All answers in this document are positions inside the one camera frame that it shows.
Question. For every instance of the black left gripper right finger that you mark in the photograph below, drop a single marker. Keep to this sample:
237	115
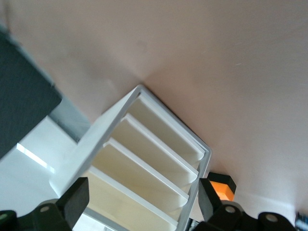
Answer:
209	202

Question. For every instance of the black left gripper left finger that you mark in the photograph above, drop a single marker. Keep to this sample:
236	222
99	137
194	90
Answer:
72	204

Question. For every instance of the white plastic drawer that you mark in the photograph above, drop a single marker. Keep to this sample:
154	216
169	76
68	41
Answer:
120	209

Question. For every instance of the white drawer cabinet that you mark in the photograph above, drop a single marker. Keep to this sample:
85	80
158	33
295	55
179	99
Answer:
96	139

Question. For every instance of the dark grey background panel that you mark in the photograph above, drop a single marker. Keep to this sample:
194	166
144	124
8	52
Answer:
21	96

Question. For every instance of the orange button enclosure box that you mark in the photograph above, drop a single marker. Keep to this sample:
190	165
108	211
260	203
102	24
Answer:
223	190

